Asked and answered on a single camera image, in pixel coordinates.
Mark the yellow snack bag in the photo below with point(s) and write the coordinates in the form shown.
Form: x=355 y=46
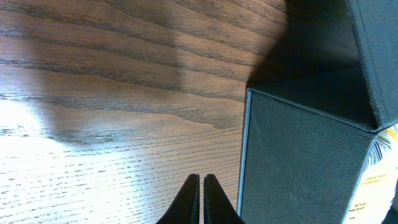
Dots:
x=377 y=188

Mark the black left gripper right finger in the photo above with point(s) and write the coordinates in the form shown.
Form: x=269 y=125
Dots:
x=217 y=207

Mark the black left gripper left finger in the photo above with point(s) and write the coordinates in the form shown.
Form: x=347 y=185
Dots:
x=185 y=208

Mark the dark green box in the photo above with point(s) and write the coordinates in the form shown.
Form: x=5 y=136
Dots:
x=314 y=107

